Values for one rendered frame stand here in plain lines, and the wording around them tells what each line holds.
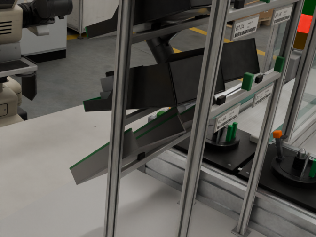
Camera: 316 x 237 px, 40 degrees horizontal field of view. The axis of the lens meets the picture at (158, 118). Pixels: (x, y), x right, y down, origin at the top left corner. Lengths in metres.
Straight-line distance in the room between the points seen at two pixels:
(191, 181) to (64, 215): 0.51
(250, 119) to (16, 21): 0.91
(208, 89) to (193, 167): 0.14
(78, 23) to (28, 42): 1.11
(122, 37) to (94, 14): 4.77
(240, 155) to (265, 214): 0.21
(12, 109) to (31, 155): 0.39
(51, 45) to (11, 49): 2.98
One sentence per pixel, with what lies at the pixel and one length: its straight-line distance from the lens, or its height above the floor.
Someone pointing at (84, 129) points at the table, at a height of 0.86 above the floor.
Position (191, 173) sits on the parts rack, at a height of 1.21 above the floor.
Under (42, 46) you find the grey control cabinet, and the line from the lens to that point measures 4.55.
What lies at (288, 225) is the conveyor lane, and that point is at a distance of 1.16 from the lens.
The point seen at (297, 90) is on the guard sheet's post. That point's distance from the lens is 1.40.
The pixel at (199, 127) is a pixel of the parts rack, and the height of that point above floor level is 1.29.
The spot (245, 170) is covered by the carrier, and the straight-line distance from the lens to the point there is 1.23.
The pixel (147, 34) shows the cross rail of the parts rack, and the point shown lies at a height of 1.39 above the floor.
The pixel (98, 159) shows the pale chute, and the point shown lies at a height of 1.10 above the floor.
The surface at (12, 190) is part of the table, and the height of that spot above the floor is 0.86.
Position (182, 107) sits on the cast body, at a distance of 1.20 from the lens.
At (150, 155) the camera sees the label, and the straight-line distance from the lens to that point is 0.95.
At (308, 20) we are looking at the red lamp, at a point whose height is 1.35.
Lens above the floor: 1.61
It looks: 27 degrees down
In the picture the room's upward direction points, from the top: 7 degrees clockwise
